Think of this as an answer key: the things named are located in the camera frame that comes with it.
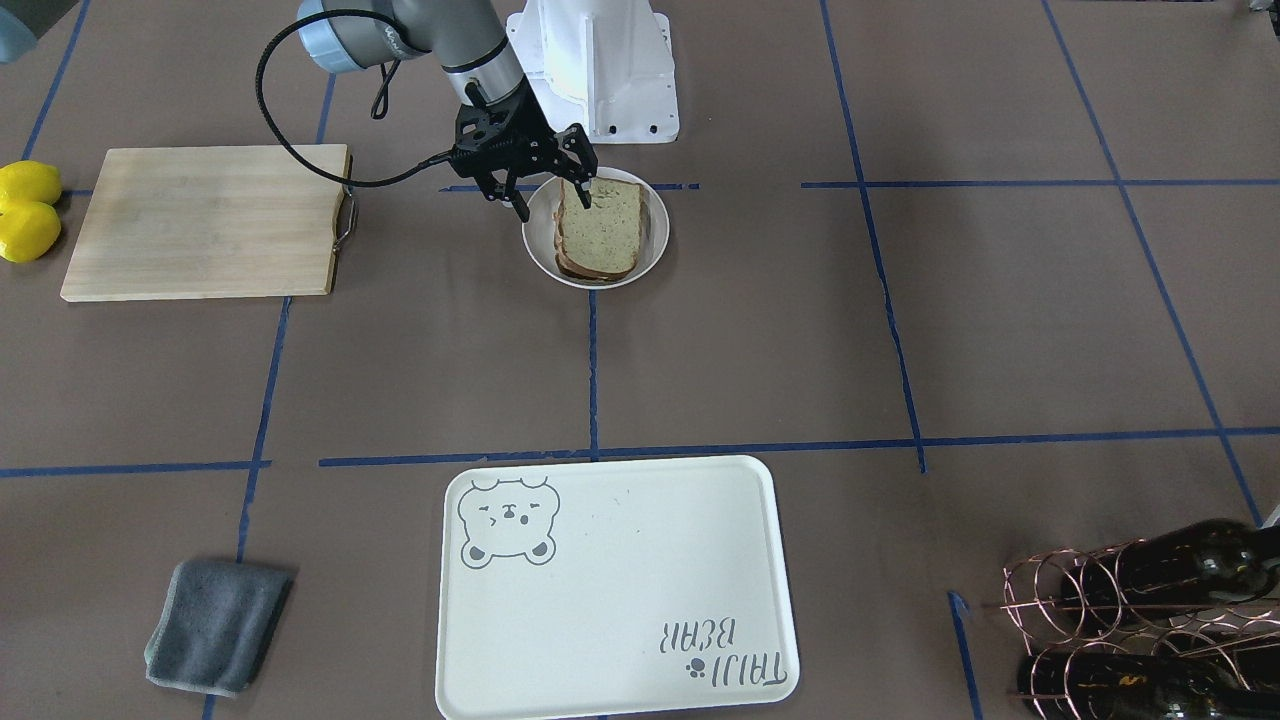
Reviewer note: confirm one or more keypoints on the yellow lemon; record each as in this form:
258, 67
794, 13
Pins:
28, 230
30, 181

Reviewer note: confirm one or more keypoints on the grey folded cloth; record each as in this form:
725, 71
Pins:
217, 623

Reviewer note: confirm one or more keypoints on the bread slice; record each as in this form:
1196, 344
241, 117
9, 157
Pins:
579, 272
606, 235

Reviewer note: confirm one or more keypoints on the wooden cutting board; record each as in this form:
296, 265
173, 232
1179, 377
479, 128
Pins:
219, 222

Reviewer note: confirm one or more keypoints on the green wine bottle middle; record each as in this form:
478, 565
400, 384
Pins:
1082, 684

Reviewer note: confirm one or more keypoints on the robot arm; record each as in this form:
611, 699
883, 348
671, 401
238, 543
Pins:
467, 38

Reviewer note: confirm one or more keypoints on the green wine bottle front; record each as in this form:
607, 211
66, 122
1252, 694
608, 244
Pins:
1211, 563

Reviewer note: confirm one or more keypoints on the copper wire bottle rack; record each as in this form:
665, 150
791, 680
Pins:
1178, 626

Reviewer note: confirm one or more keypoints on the white round plate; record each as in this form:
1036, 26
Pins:
538, 234

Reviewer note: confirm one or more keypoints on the green wine bottle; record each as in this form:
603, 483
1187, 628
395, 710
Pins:
1211, 563
1082, 684

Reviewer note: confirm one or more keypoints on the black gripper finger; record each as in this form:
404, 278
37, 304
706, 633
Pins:
576, 161
506, 192

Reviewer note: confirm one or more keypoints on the bread slice on plate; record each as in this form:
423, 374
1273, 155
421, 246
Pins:
579, 272

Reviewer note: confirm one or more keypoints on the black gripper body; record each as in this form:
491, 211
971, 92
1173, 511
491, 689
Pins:
572, 146

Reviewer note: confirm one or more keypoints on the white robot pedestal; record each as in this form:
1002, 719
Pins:
607, 66

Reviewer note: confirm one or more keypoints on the cream bear tray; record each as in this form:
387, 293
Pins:
613, 588

